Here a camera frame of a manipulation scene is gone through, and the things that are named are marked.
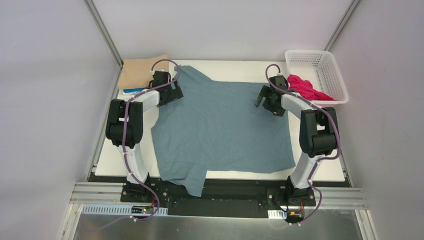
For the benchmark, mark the folded blue white t shirt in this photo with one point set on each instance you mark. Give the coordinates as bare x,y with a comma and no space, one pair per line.
132,91

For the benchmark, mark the right aluminium frame post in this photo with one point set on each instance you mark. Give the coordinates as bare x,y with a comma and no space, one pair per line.
349,12

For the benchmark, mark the left aluminium frame post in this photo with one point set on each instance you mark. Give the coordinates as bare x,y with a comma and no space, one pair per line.
96,16

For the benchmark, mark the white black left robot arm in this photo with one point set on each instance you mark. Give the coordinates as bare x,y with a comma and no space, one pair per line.
125,121

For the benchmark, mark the right controller circuit board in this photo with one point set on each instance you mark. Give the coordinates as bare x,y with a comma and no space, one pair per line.
295,215

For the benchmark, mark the grey-blue t shirt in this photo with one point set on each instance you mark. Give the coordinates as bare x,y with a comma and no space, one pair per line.
215,126

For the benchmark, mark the white plastic laundry basket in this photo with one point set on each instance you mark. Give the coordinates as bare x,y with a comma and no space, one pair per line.
321,69

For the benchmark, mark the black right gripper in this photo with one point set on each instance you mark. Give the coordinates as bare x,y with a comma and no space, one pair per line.
267,98

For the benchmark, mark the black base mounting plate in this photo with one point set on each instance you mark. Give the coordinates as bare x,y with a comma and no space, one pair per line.
231,198

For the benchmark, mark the aluminium frame post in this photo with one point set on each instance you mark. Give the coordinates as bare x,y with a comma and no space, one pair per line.
349,12
96,16

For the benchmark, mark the folded tan t shirt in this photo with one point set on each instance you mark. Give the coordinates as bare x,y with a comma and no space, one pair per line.
136,73

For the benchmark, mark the left controller circuit board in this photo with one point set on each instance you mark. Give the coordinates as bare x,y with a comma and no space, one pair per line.
139,210

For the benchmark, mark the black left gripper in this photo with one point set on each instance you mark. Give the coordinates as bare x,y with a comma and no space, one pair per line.
173,93

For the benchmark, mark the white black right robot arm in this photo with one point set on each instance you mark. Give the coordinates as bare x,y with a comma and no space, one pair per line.
318,131

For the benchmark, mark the controller circuit board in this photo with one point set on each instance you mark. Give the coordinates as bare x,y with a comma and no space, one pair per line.
139,210
295,215

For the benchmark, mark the aluminium front rail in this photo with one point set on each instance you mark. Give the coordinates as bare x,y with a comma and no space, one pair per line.
110,193

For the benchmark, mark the pink red t shirt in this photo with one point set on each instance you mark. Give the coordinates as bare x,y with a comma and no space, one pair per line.
306,90

